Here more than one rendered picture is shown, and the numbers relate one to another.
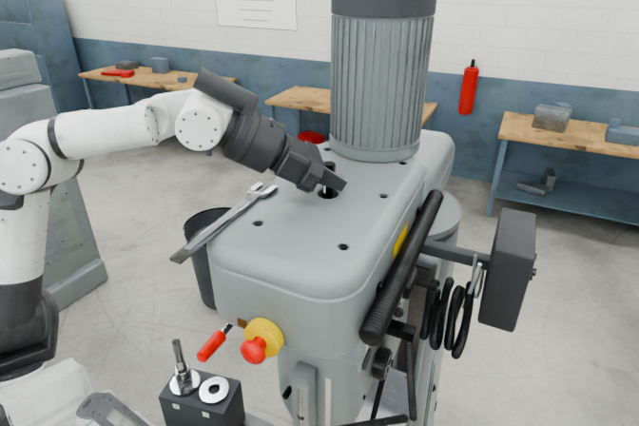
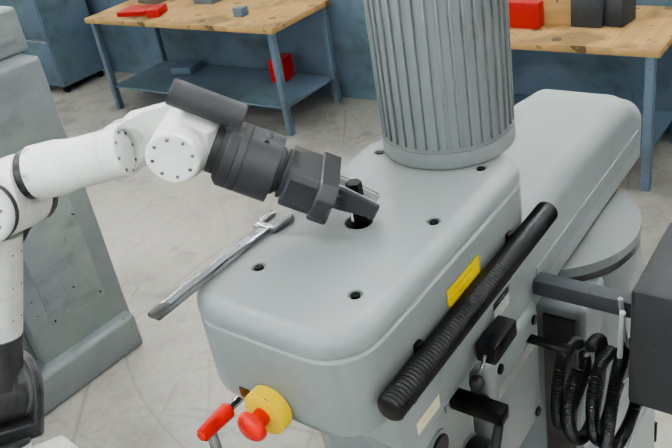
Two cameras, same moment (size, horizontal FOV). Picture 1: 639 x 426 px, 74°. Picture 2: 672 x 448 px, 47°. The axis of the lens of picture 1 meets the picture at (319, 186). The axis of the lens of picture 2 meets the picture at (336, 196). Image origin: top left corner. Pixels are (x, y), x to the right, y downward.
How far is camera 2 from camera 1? 32 cm
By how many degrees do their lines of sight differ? 13
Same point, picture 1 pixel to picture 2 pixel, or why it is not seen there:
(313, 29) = not seen: outside the picture
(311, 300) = (309, 363)
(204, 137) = (181, 166)
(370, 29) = not seen: outside the picture
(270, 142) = (265, 163)
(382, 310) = (410, 376)
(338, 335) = (352, 406)
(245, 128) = (232, 149)
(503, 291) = (655, 353)
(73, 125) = (38, 160)
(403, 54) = (455, 19)
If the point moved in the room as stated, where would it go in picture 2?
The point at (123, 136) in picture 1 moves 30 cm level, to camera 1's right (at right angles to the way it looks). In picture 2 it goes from (92, 169) to (328, 154)
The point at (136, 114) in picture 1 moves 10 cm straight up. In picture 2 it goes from (105, 142) to (79, 65)
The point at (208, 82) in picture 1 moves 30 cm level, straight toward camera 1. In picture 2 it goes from (182, 97) to (149, 223)
